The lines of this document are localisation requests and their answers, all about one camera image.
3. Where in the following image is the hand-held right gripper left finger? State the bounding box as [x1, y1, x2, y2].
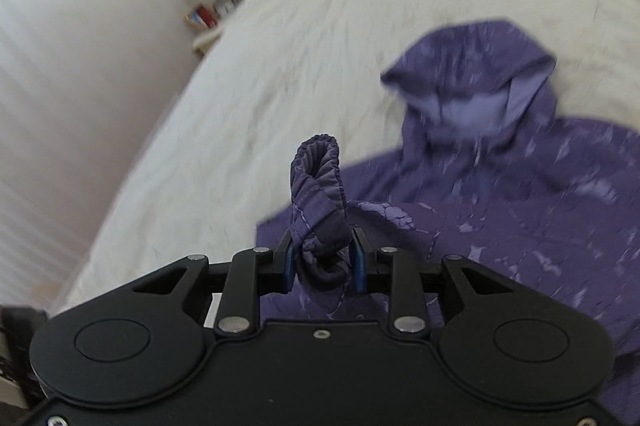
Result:
[132, 228, 297, 336]

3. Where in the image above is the cream fuzzy bed blanket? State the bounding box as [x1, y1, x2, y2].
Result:
[47, 0, 640, 322]

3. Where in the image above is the white curtain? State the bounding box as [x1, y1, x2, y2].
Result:
[0, 0, 203, 312]

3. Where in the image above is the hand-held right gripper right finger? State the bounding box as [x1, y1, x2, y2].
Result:
[351, 227, 517, 336]

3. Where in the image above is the purple patterned hooded jacket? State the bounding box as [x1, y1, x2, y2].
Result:
[255, 20, 640, 426]

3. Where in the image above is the white bedside shelf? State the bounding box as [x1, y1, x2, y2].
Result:
[181, 0, 253, 57]

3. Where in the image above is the dark patterned cloth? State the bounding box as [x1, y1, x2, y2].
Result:
[0, 303, 51, 413]

